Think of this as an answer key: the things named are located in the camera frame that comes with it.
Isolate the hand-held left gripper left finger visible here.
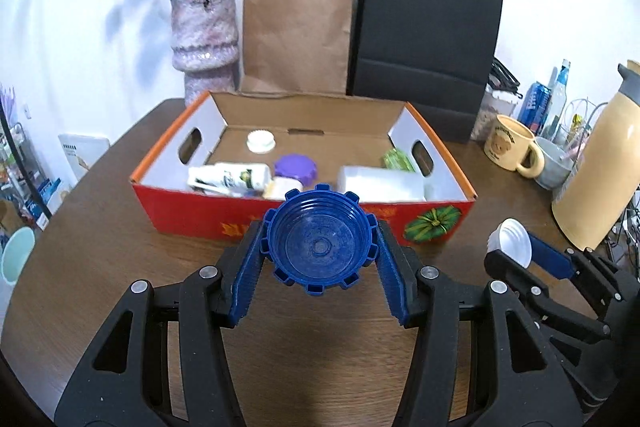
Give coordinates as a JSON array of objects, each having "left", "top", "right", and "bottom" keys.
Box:
[{"left": 54, "top": 217, "right": 268, "bottom": 427}]

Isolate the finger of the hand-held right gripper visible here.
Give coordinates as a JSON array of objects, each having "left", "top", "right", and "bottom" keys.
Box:
[
  {"left": 527, "top": 234, "right": 626, "bottom": 304},
  {"left": 484, "top": 252, "right": 613, "bottom": 344}
]

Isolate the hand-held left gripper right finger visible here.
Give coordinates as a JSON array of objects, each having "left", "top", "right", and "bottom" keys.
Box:
[{"left": 372, "top": 219, "right": 583, "bottom": 427}]

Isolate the large white ridged cap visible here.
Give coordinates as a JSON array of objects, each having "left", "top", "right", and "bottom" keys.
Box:
[{"left": 487, "top": 218, "right": 535, "bottom": 269}]

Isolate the blue notched bottle cap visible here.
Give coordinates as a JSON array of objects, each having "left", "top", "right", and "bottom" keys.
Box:
[{"left": 263, "top": 187, "right": 379, "bottom": 297}]

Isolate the red cardboard box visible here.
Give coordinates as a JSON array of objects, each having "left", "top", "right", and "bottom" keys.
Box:
[{"left": 130, "top": 89, "right": 477, "bottom": 248}]

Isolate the translucent plastic container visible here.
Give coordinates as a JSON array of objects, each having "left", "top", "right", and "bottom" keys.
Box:
[{"left": 336, "top": 164, "right": 427, "bottom": 204}]

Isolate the white spray bottle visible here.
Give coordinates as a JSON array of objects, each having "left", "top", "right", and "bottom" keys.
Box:
[{"left": 187, "top": 162, "right": 273, "bottom": 198}]

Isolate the green packet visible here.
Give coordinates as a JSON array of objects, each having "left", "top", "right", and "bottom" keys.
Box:
[{"left": 381, "top": 148, "right": 417, "bottom": 174}]

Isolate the purple notched bottle cap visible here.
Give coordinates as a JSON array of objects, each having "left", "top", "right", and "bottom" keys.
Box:
[{"left": 274, "top": 154, "right": 319, "bottom": 184}]

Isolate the small white ridged cap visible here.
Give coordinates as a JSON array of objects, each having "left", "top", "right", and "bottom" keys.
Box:
[{"left": 246, "top": 129, "right": 277, "bottom": 154}]

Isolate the grey ceramic bowl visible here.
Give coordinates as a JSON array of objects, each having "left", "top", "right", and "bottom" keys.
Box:
[{"left": 534, "top": 137, "right": 576, "bottom": 191}]

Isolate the yellow thermos jug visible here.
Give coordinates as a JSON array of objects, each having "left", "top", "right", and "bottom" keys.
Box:
[{"left": 551, "top": 59, "right": 640, "bottom": 250}]

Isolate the yellow bear mug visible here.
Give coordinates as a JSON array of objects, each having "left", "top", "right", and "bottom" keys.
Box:
[{"left": 483, "top": 114, "right": 546, "bottom": 178}]

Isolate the blue drink can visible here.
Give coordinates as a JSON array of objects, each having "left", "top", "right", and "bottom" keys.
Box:
[{"left": 520, "top": 81, "right": 553, "bottom": 136}]

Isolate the glass jar black clip lid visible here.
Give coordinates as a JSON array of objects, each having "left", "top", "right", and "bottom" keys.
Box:
[{"left": 470, "top": 57, "right": 525, "bottom": 142}]

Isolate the clear bottle blue label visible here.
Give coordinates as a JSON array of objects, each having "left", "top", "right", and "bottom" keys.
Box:
[{"left": 542, "top": 58, "right": 572, "bottom": 142}]

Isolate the white carton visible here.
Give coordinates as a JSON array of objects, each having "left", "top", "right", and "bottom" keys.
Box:
[{"left": 57, "top": 133, "right": 111, "bottom": 190}]

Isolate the storage cart with clutter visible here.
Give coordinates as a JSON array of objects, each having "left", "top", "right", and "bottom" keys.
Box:
[{"left": 0, "top": 122, "right": 63, "bottom": 233}]

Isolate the pale green bin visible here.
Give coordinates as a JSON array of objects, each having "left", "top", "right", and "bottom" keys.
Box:
[{"left": 0, "top": 227, "right": 37, "bottom": 303}]

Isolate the pink textured vase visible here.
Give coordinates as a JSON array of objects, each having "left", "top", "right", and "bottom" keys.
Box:
[{"left": 170, "top": 0, "right": 240, "bottom": 108}]

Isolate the brown paper bag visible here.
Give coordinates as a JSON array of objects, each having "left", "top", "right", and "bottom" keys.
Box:
[{"left": 240, "top": 0, "right": 355, "bottom": 96}]

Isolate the black paper bag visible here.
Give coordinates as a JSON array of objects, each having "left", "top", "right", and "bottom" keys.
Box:
[{"left": 346, "top": 0, "right": 505, "bottom": 145}]

